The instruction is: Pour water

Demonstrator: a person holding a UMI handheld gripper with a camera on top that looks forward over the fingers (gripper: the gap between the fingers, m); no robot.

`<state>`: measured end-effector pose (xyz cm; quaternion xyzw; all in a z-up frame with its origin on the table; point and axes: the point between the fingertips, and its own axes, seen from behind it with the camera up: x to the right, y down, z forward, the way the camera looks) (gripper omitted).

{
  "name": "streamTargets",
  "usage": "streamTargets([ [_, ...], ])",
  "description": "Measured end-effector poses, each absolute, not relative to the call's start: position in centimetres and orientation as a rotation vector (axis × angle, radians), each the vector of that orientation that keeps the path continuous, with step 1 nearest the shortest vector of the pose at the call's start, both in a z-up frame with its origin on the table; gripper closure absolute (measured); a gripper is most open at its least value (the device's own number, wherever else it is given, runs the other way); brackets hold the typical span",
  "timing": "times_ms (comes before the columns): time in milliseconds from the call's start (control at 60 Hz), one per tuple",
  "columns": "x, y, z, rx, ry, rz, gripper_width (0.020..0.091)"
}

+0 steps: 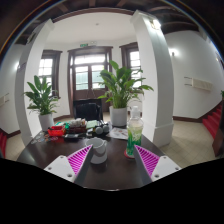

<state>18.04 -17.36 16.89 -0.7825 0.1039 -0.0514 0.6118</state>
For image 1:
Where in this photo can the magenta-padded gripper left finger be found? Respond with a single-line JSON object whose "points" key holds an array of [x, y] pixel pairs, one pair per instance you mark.
{"points": [[60, 168]]}

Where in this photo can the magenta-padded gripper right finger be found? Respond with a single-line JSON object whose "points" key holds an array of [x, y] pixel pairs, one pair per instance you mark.
{"points": [[165, 168]]}

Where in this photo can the clear green-label drink bottle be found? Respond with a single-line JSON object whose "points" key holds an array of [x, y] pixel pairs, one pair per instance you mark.
{"points": [[134, 136]]}

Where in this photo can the flat black device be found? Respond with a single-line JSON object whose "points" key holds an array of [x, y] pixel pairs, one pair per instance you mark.
{"points": [[71, 136]]}

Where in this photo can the flat round red coaster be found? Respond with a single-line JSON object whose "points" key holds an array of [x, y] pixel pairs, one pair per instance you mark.
{"points": [[126, 155]]}

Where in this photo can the white ceramic mug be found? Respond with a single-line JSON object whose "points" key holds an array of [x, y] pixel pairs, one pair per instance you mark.
{"points": [[98, 151]]}

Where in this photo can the snack bag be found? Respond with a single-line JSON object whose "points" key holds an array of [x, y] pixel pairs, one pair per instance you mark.
{"points": [[77, 124]]}

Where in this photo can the small potted green plant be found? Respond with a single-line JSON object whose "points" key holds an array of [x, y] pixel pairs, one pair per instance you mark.
{"points": [[46, 121]]}

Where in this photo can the green notebook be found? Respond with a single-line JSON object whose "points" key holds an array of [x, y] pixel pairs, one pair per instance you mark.
{"points": [[91, 124]]}

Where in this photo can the grey over-ear headphones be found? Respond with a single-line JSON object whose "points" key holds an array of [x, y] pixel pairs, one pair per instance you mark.
{"points": [[100, 130]]}

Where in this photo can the printed paper brochure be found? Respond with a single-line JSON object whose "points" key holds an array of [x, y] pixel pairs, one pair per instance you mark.
{"points": [[118, 133]]}

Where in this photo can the red carpeted staircase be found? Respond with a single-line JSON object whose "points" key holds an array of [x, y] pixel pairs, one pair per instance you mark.
{"points": [[213, 121], [2, 143]]}

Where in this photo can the dark wooden cabinet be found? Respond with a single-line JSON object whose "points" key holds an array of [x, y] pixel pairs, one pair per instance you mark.
{"points": [[219, 136]]}

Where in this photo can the black office chair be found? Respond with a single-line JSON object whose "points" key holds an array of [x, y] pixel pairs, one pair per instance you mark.
{"points": [[87, 110]]}

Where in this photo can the large potted green plant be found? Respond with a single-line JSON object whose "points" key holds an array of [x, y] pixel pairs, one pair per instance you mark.
{"points": [[118, 116]]}

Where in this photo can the dark wooden glazed door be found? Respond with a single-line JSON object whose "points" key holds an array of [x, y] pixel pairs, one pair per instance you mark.
{"points": [[81, 76]]}

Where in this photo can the dark-framed window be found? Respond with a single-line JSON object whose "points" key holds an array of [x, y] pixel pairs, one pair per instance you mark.
{"points": [[135, 60], [46, 68]]}

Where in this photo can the green exit sign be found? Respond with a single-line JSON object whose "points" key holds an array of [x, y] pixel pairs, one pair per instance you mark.
{"points": [[84, 44]]}

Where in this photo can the pillar-mounted lamp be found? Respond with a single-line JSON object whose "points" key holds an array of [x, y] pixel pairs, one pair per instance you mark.
{"points": [[155, 24]]}

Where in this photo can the glowing wall lamp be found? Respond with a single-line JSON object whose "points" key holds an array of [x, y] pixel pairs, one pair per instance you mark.
{"points": [[172, 52]]}

